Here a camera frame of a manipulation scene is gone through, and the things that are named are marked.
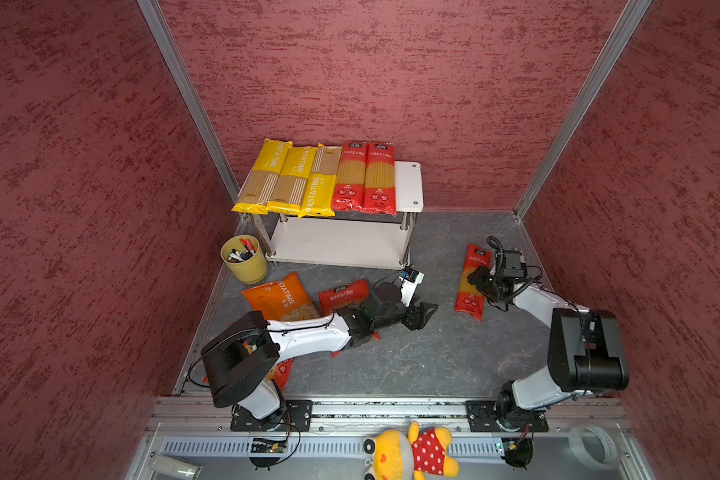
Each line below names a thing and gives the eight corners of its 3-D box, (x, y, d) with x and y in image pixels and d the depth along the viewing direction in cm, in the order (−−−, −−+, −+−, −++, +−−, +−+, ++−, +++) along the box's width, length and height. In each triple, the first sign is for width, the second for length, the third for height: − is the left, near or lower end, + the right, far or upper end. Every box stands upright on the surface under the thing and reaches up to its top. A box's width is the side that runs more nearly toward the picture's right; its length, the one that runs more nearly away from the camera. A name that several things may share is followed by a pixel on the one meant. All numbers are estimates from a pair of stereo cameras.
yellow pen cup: (231, 287, 100) (214, 263, 89) (240, 259, 107) (226, 234, 96) (266, 287, 100) (254, 263, 89) (273, 260, 107) (263, 234, 96)
